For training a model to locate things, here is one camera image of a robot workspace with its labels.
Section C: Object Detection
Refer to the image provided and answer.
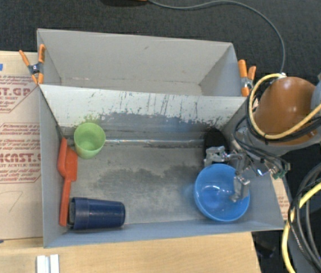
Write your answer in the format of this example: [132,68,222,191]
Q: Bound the blue plastic bowl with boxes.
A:
[193,163,251,223]

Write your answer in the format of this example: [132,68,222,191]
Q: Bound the orange plastic scoop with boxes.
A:
[57,136,79,228]

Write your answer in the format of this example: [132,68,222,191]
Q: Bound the grey metal bin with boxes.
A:
[36,28,286,249]

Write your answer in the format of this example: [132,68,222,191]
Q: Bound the green plastic cup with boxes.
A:
[73,122,106,160]

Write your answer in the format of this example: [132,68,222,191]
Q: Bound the dark blue plastic cup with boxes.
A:
[67,197,126,230]

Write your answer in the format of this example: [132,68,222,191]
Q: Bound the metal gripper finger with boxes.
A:
[204,146,230,168]
[229,176,251,204]

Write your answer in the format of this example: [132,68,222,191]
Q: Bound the brown cardboard board red print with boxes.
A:
[0,49,291,242]

